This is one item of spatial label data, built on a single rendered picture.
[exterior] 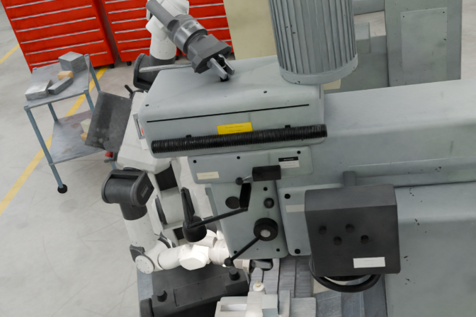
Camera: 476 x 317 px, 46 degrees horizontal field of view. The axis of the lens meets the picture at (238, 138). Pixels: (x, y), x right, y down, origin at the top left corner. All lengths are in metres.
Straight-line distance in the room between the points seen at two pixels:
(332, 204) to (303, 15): 0.43
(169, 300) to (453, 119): 1.70
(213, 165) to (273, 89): 0.27
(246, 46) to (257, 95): 1.97
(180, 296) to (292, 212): 1.28
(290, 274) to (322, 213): 0.96
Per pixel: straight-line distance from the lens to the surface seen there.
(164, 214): 2.52
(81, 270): 4.08
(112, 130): 2.01
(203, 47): 1.51
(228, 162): 1.51
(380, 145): 1.48
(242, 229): 1.68
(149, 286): 3.15
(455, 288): 1.66
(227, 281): 2.73
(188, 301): 2.74
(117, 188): 2.02
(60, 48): 7.06
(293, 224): 1.62
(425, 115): 1.49
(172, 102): 1.46
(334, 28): 1.36
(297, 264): 2.26
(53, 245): 4.41
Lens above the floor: 2.52
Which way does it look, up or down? 31 degrees down
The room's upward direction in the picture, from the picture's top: 13 degrees counter-clockwise
